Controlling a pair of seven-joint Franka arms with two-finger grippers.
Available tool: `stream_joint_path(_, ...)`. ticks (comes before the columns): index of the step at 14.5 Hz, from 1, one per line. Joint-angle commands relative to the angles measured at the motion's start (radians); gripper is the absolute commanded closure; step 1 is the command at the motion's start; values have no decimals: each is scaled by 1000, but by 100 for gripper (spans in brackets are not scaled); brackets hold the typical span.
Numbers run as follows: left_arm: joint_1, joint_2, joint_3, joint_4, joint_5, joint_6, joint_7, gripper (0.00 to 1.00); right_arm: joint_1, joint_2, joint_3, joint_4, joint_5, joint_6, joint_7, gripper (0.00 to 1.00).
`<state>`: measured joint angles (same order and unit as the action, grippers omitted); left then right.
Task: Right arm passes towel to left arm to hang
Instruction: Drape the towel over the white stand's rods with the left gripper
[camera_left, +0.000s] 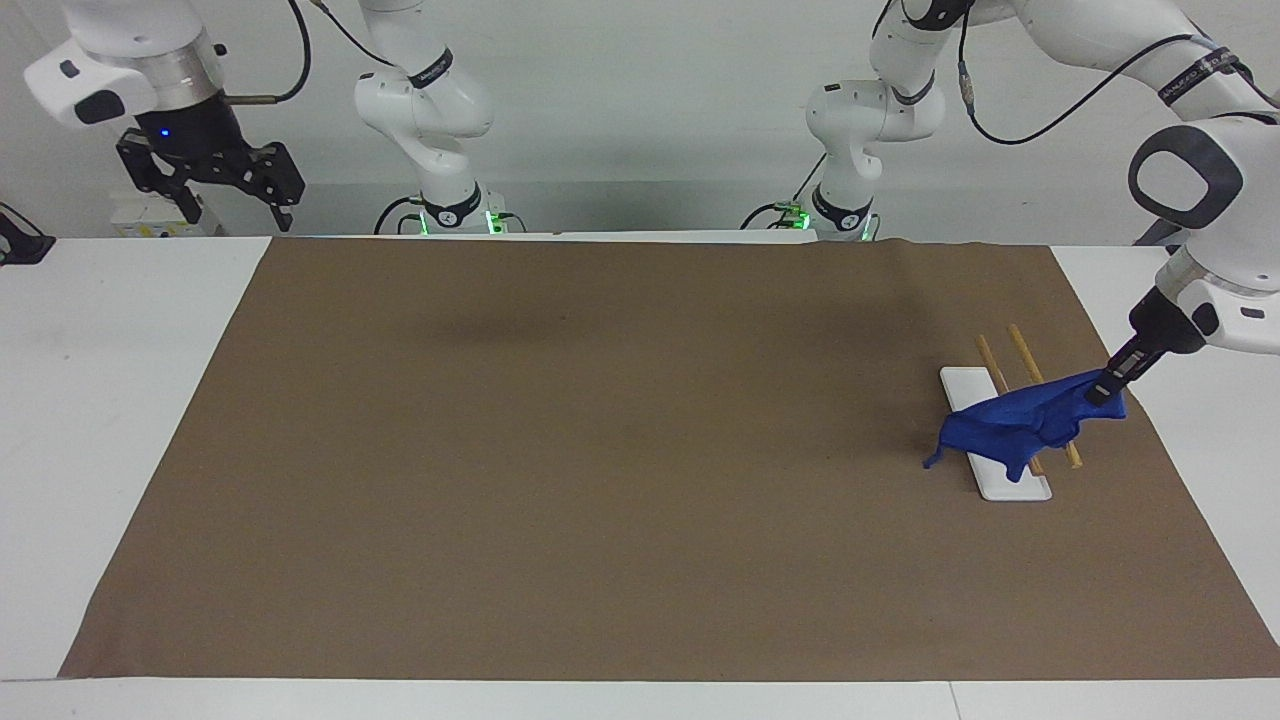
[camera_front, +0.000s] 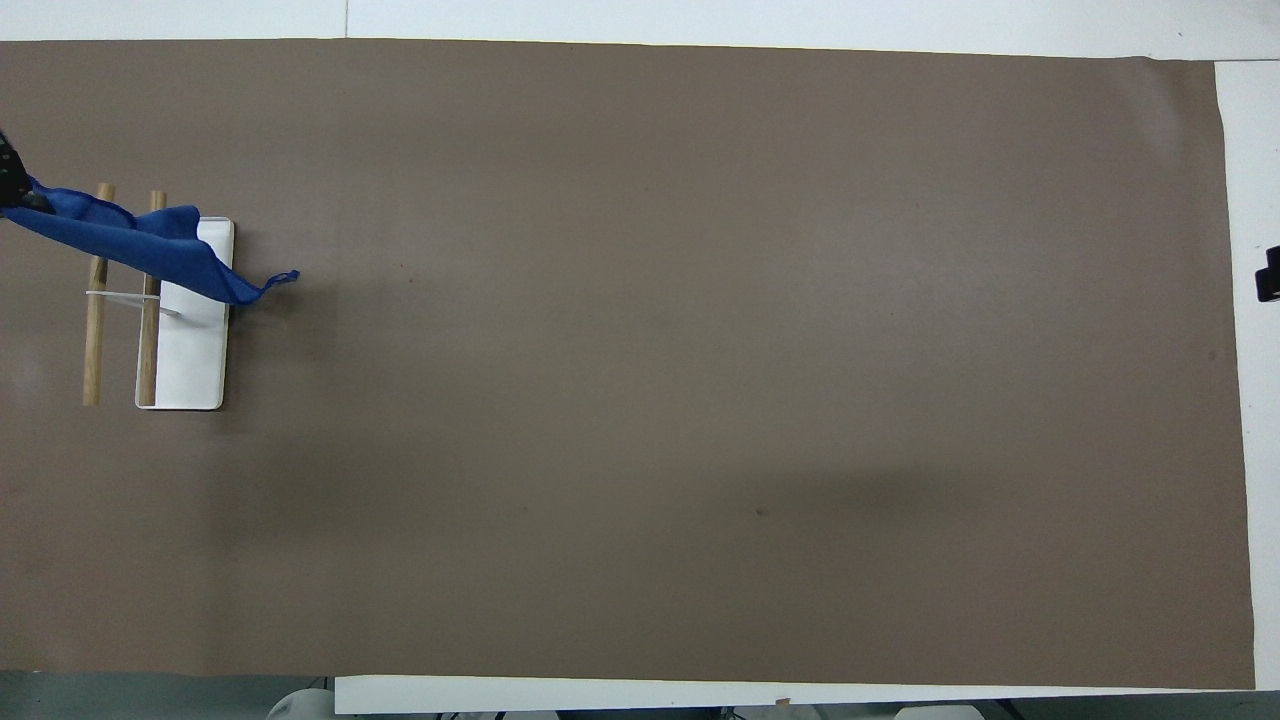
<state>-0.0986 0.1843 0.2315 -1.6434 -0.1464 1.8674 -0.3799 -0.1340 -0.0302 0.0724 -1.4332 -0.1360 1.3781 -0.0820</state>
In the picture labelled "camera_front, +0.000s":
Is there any blue towel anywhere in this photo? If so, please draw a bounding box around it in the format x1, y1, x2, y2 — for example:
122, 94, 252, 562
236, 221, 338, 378
3, 177, 300, 306

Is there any wooden towel rack white base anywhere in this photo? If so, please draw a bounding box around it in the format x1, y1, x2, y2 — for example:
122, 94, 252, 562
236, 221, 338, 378
83, 183, 236, 411

